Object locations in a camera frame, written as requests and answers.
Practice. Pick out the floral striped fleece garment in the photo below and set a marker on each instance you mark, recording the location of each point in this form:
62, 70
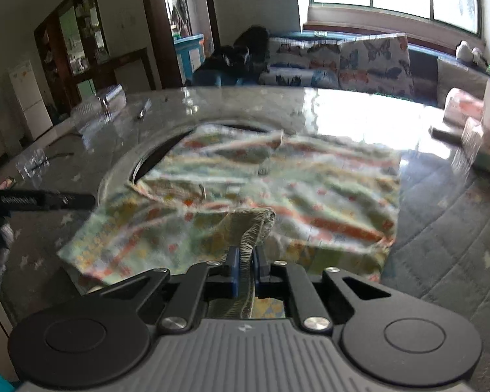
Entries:
310, 188

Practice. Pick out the grey pillow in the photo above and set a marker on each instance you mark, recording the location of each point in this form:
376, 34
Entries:
461, 79

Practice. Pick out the pink and green tissue pack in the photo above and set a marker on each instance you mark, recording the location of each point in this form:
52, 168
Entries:
488, 147

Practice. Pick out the dark brown door frame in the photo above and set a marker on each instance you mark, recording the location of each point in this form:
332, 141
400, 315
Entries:
153, 28

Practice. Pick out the round black induction cooktop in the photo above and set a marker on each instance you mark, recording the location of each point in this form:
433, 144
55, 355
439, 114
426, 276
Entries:
139, 171

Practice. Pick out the dark wooden sideboard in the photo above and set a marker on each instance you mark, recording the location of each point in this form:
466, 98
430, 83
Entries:
132, 71

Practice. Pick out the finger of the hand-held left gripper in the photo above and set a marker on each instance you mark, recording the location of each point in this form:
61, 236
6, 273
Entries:
65, 201

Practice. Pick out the grey star quilted table cover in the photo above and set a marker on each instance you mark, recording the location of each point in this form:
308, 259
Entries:
445, 228

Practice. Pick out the dark clothing pile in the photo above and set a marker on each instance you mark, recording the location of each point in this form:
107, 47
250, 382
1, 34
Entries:
237, 55

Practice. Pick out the blue sofa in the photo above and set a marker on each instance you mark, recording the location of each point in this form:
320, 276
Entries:
422, 59

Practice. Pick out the dark wooden display cabinet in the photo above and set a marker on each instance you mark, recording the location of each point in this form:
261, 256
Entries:
51, 49

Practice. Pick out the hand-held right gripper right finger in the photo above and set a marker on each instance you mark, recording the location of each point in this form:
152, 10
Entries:
259, 273

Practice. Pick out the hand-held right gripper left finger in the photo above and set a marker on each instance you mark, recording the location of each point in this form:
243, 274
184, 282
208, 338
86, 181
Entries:
233, 273

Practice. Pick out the clear plastic food container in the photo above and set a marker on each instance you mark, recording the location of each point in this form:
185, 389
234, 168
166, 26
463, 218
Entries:
112, 100

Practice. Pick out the blue and white cabinet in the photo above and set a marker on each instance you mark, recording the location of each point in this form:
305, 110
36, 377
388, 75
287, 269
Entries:
188, 57

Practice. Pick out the white refrigerator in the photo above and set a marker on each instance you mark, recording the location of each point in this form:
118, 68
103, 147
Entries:
30, 98

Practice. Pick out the hanging clothes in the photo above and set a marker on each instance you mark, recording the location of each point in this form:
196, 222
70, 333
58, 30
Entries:
181, 18

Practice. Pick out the large butterfly print pillow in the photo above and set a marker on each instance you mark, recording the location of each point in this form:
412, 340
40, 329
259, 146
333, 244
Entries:
375, 65

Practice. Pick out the black and white plush toy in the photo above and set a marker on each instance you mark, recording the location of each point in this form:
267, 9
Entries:
467, 51

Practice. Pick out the black pen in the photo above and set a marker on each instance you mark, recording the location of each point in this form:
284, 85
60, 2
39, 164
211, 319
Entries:
143, 110

